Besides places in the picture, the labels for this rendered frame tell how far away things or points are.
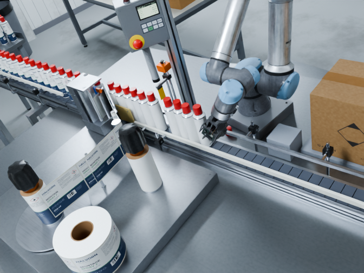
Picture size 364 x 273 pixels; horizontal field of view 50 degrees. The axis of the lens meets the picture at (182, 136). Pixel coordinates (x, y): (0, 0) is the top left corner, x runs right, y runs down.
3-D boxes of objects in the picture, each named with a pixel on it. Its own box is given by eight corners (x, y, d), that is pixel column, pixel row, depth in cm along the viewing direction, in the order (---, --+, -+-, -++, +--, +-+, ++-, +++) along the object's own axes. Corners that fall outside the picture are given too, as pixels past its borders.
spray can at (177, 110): (180, 136, 172) (168, 99, 159) (191, 132, 173) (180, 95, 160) (184, 143, 168) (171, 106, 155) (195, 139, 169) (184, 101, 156)
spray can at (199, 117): (198, 145, 165) (187, 107, 152) (207, 138, 167) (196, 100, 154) (206, 150, 162) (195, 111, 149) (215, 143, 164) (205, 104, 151)
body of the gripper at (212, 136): (197, 132, 149) (204, 115, 139) (210, 118, 154) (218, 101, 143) (213, 144, 148) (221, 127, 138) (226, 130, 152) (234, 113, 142)
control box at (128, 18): (127, 44, 161) (111, 0, 149) (166, 30, 162) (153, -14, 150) (131, 54, 154) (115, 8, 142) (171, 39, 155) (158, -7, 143)
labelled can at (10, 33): (18, 39, 314) (5, 15, 301) (13, 43, 311) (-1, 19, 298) (15, 38, 317) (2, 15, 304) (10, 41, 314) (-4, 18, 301)
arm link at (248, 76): (234, 59, 142) (217, 76, 137) (261, 65, 136) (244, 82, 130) (237, 78, 147) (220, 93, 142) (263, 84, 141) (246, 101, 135)
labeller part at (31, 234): (2, 231, 155) (1, 229, 155) (62, 179, 171) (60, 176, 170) (45, 267, 137) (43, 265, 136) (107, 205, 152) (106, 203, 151)
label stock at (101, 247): (84, 230, 145) (67, 206, 136) (132, 231, 139) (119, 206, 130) (62, 280, 131) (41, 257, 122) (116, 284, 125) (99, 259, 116)
